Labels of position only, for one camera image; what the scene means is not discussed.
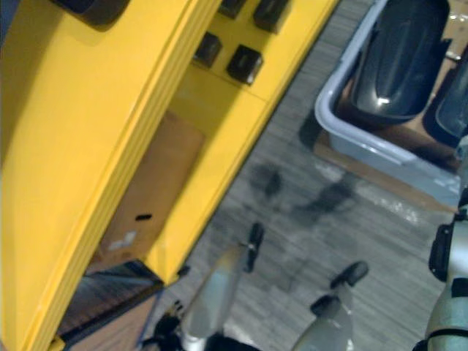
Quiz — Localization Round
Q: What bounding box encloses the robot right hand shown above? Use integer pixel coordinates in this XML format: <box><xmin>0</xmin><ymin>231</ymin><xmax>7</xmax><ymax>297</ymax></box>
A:
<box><xmin>454</xmin><ymin>132</ymin><xmax>468</xmax><ymax>170</ymax></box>

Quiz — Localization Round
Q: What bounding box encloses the yellow metal shelf unit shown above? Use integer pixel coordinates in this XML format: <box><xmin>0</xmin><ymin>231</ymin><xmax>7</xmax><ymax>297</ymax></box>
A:
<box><xmin>0</xmin><ymin>0</ymin><xmax>341</xmax><ymax>351</ymax></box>

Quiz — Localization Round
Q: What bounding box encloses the large black plastic housing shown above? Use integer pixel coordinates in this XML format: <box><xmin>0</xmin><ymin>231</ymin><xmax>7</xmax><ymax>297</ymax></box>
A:
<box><xmin>423</xmin><ymin>64</ymin><xmax>468</xmax><ymax>148</ymax></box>
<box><xmin>349</xmin><ymin>0</ymin><xmax>451</xmax><ymax>124</ymax></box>

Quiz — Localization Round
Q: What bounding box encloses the grey plastic bin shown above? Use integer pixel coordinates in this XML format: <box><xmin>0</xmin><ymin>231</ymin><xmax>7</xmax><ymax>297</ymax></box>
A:
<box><xmin>314</xmin><ymin>0</ymin><xmax>468</xmax><ymax>206</ymax></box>

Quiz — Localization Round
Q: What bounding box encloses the robot right silver leg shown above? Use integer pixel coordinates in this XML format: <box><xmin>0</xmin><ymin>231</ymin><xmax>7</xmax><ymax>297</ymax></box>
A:
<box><xmin>291</xmin><ymin>260</ymin><xmax>370</xmax><ymax>351</ymax></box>

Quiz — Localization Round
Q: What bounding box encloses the robot silver leg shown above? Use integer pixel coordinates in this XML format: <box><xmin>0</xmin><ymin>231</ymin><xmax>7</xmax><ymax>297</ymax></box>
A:
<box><xmin>291</xmin><ymin>260</ymin><xmax>370</xmax><ymax>351</ymax></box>
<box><xmin>181</xmin><ymin>222</ymin><xmax>265</xmax><ymax>348</ymax></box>

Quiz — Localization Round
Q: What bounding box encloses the robot left silver leg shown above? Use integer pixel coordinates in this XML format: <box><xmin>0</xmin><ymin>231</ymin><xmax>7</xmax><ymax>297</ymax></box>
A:
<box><xmin>181</xmin><ymin>222</ymin><xmax>265</xmax><ymax>348</ymax></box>

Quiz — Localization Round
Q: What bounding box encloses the brown cardboard box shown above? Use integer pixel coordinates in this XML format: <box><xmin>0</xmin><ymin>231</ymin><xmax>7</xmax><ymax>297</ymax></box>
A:
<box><xmin>95</xmin><ymin>110</ymin><xmax>206</xmax><ymax>265</ymax></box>

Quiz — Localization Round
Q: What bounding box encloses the dark ribbed panel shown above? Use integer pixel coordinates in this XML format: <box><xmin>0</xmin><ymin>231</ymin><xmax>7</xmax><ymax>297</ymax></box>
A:
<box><xmin>57</xmin><ymin>258</ymin><xmax>166</xmax><ymax>345</ymax></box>

